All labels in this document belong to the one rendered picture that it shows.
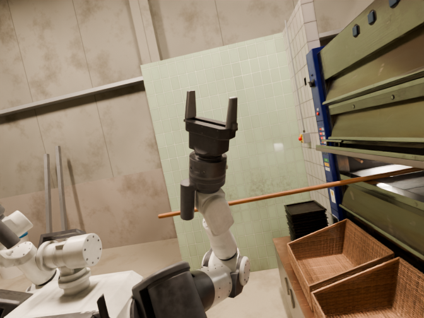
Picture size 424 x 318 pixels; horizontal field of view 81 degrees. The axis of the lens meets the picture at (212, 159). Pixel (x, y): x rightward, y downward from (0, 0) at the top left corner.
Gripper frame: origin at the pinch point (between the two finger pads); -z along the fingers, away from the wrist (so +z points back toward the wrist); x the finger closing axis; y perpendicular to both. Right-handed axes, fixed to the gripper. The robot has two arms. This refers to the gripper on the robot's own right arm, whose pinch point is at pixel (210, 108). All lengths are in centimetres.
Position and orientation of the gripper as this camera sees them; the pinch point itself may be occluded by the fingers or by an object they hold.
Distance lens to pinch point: 54.2
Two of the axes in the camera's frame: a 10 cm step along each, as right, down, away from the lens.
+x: -8.2, -2.7, 5.1
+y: 5.7, -3.0, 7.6
